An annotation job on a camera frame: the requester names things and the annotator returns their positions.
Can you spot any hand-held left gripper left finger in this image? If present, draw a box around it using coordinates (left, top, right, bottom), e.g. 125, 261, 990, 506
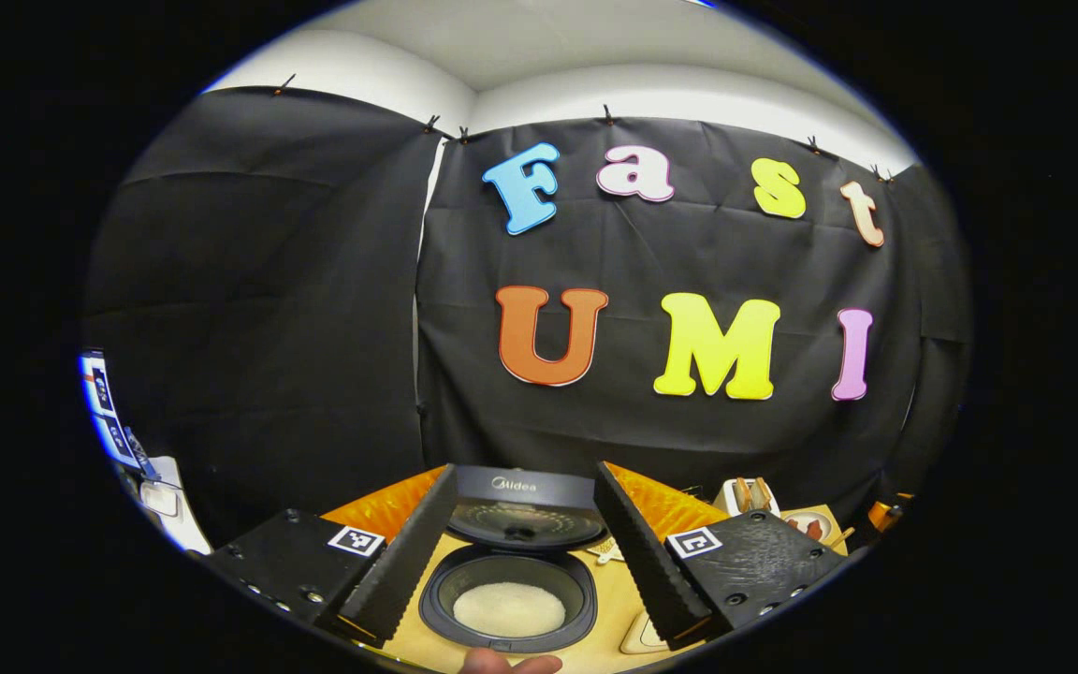
191, 464, 460, 647

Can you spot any black backdrop cloth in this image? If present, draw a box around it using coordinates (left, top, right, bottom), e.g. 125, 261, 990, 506
80, 84, 975, 553

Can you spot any white round plate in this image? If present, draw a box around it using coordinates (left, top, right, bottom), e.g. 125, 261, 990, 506
779, 508, 837, 546

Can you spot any white rice heap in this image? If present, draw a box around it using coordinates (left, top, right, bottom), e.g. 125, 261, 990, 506
453, 581, 566, 637

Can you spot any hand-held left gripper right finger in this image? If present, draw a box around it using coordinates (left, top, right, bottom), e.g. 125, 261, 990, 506
592, 461, 847, 652

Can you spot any dark grey rice cooker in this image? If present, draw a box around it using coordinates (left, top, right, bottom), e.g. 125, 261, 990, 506
417, 465, 607, 654

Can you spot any blue and white board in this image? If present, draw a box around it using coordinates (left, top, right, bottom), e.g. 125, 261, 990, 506
80, 351, 158, 483

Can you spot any white panel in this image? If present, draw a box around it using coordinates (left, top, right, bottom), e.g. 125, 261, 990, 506
137, 457, 212, 555

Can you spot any white toaster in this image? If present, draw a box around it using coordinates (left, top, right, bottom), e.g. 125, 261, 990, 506
713, 476, 780, 519

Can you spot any clear box of rice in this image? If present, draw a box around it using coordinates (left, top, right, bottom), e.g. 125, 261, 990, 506
619, 607, 673, 654

